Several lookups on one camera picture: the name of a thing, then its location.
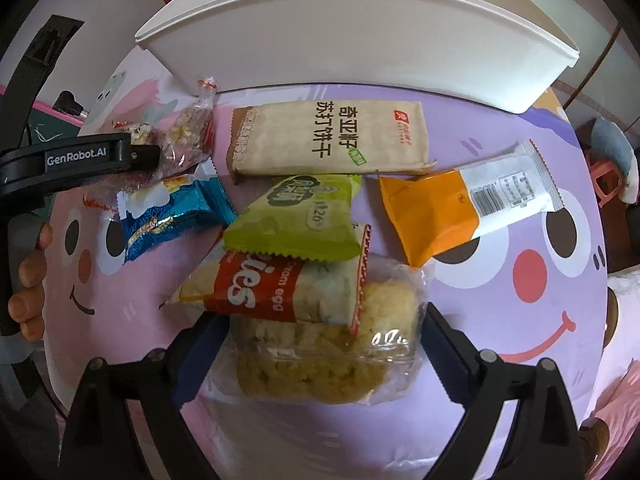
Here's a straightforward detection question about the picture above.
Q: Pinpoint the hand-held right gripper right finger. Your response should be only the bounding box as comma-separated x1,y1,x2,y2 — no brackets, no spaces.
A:
423,304,587,480

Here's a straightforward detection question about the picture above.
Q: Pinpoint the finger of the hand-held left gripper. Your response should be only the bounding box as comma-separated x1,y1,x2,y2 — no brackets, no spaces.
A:
131,144,162,173

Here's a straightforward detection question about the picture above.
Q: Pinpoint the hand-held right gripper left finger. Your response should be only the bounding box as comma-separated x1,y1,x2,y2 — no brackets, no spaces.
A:
62,311,232,480

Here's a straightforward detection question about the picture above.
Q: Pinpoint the clear nut candy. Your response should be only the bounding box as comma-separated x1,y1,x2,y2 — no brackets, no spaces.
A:
160,77,220,174
112,118,164,196

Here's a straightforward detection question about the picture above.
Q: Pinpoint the blue snack packet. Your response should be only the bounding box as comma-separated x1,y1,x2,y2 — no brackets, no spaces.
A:
117,162,239,264

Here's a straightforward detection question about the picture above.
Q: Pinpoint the red cookie packet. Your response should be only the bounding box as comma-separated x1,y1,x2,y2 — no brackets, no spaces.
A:
160,223,372,332

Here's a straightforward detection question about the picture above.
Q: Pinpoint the clear yellow cake packet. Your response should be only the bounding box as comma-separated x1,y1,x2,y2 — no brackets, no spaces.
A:
210,254,432,407

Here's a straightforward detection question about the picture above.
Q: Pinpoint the orange white snack packet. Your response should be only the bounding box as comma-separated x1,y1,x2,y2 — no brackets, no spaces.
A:
378,140,562,268

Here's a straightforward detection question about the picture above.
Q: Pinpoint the green snack packet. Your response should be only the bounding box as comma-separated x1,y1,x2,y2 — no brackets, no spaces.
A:
222,173,364,261

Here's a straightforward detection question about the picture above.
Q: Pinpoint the brown cracker packet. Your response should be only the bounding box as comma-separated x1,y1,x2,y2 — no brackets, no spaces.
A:
227,101,437,186

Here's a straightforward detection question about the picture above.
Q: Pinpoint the white plastic bin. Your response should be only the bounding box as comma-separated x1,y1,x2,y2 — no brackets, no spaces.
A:
134,0,582,114

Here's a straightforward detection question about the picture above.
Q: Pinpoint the person's left hand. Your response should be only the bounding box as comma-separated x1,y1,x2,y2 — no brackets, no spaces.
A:
7,222,54,344

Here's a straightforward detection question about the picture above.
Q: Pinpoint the pink framed chalkboard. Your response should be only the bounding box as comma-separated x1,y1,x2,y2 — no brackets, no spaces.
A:
22,100,84,144

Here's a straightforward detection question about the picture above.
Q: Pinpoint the brown wooden bedpost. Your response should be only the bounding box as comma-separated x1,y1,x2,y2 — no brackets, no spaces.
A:
602,284,621,357

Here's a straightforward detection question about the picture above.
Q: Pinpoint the pink blanket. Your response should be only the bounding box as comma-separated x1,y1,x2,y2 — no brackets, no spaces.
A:
579,374,640,467

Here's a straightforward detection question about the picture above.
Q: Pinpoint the white pillow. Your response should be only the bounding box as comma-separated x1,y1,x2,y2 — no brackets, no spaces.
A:
607,264,640,294

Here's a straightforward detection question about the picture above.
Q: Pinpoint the pink plastic stool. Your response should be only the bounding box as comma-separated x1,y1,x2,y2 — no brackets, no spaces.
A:
587,157,629,207

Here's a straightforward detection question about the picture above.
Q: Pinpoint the pink stool with cushion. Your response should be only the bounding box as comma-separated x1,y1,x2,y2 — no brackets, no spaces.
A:
592,117,639,202

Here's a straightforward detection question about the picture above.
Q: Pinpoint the pale floral wardrobe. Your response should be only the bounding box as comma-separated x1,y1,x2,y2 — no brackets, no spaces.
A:
557,24,634,117

